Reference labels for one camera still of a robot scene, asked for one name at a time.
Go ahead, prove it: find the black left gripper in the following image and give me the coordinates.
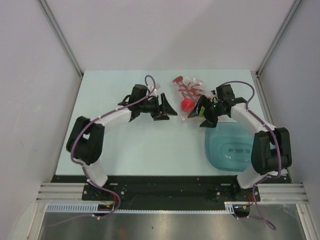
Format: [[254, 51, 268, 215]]
[[139, 93, 177, 121]]

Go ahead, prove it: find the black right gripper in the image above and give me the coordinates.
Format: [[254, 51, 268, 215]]
[[188, 95, 226, 128]]

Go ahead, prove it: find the green fake food ball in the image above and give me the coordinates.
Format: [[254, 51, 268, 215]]
[[198, 107, 205, 118]]

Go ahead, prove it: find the red fake food ball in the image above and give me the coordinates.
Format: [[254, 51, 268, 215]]
[[180, 98, 195, 113]]

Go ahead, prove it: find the clear zip top bag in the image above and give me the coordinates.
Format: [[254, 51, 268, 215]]
[[172, 76, 218, 124]]

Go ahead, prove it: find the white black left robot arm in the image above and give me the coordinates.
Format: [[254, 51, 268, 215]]
[[66, 84, 178, 200]]

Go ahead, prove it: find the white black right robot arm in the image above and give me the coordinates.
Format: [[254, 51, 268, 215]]
[[187, 95, 292, 201]]

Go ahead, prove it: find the teal translucent plastic container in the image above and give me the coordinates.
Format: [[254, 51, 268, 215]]
[[204, 122, 254, 172]]

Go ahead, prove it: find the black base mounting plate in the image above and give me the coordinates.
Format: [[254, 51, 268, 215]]
[[49, 174, 293, 203]]

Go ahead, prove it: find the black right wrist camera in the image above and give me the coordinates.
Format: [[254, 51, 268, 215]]
[[216, 84, 235, 101]]

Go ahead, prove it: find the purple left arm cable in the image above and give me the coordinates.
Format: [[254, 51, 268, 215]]
[[48, 74, 157, 226]]

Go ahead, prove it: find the right aluminium corner post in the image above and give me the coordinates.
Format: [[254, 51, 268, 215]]
[[255, 0, 303, 76]]

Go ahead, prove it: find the aluminium corner post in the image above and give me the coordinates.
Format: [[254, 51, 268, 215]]
[[36, 0, 84, 79], [255, 0, 303, 76]]

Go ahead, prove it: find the aluminium front frame rail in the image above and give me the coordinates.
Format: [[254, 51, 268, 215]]
[[36, 183, 309, 204]]

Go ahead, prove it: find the white slotted cable duct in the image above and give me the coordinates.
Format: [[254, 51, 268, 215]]
[[46, 203, 115, 213]]

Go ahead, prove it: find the left aluminium corner post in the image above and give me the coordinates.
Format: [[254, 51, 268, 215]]
[[36, 0, 84, 79]]

